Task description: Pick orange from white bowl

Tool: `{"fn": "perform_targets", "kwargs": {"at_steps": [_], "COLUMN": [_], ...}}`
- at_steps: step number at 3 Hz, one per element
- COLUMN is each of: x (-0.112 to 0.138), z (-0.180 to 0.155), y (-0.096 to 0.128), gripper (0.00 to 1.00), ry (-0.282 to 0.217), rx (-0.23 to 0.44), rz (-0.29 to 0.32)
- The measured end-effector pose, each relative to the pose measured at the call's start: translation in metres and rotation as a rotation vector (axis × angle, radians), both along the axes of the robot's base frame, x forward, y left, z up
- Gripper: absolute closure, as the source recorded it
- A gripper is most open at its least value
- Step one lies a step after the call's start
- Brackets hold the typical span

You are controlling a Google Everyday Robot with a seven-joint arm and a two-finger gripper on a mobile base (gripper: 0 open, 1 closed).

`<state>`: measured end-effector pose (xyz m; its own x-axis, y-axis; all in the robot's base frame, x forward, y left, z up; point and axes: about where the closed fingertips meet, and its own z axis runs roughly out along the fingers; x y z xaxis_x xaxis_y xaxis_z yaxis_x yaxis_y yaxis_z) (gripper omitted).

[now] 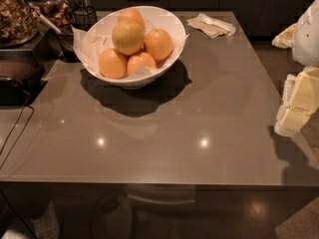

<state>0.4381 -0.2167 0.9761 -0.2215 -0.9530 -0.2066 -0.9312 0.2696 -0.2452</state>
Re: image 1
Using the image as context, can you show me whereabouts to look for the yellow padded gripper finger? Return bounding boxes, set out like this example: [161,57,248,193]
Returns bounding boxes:
[274,67,319,137]

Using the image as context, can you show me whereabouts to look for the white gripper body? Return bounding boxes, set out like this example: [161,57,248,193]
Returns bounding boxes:
[292,0,319,67]

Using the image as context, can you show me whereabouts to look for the yellowish top orange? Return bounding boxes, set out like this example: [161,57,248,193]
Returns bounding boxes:
[112,20,145,56]

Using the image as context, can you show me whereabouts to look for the right orange in bowl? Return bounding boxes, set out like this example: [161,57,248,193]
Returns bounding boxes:
[145,28,173,62]

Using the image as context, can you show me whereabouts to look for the orange in bowl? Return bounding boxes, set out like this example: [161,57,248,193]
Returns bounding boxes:
[118,7,146,30]
[145,28,173,62]

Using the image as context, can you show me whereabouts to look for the front middle orange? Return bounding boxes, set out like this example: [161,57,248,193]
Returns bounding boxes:
[127,52,157,75]

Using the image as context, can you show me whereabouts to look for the back orange in bowl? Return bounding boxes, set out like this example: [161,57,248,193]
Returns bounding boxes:
[118,7,146,30]

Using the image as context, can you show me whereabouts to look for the front left orange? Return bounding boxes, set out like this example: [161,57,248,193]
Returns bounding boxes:
[98,48,128,79]

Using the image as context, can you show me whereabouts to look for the white ceramic bowl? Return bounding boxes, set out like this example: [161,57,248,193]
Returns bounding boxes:
[73,5,187,89]

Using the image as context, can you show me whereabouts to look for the white paper bowl liner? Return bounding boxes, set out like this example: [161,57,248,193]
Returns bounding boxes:
[71,25,190,81]

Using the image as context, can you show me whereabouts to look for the folded paper napkins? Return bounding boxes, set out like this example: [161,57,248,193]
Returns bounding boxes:
[187,13,236,38]

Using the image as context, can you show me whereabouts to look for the glass jar of snacks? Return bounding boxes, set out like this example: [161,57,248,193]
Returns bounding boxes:
[0,0,39,48]

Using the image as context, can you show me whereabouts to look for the black wire cup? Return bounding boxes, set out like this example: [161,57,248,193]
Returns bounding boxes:
[73,6,97,31]

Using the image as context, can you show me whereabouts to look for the white spoon handle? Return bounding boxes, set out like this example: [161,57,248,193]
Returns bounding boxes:
[31,8,62,34]

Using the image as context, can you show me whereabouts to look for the black cable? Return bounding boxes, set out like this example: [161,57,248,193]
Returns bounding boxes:
[0,88,36,169]

